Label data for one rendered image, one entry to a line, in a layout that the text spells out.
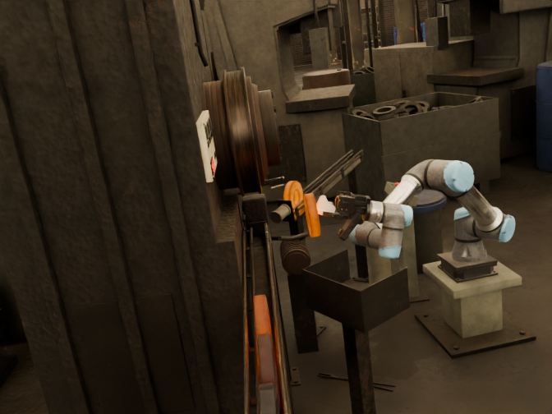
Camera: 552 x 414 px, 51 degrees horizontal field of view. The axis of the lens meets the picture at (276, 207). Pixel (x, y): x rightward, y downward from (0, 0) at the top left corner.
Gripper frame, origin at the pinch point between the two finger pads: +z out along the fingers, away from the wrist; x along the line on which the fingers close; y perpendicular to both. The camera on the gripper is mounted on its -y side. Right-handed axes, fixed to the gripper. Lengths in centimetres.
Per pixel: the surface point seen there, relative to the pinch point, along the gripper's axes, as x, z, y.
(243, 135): 1.3, 27.0, 23.6
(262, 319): 59, 17, -12
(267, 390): 89, 17, -12
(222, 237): 23.9, 30.1, -4.8
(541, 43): -340, -237, 75
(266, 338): 70, 17, -11
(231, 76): -14, 34, 40
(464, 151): -230, -145, -13
